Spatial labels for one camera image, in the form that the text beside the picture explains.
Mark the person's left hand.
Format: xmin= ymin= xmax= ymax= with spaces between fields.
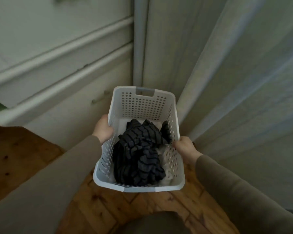
xmin=92 ymin=115 xmax=115 ymax=145

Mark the white dresser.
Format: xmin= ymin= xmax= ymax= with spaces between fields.
xmin=0 ymin=0 xmax=135 ymax=150

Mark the white curtain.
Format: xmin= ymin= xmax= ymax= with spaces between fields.
xmin=133 ymin=0 xmax=293 ymax=210

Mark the white cloth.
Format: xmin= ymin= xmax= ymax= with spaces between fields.
xmin=107 ymin=119 xmax=174 ymax=186

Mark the metal drawer handle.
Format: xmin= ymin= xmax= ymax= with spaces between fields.
xmin=91 ymin=90 xmax=111 ymax=104

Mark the person's right forearm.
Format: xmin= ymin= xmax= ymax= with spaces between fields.
xmin=195 ymin=155 xmax=293 ymax=234

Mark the dark striped garment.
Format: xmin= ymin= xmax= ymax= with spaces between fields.
xmin=112 ymin=119 xmax=172 ymax=187

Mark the person's right hand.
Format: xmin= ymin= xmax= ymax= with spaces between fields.
xmin=174 ymin=136 xmax=203 ymax=167

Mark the person's grey top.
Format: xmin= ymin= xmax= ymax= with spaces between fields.
xmin=118 ymin=211 xmax=191 ymax=234

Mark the person's left forearm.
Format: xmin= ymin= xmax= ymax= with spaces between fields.
xmin=0 ymin=135 xmax=102 ymax=234

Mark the white perforated laundry basket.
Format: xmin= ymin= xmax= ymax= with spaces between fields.
xmin=93 ymin=86 xmax=185 ymax=193

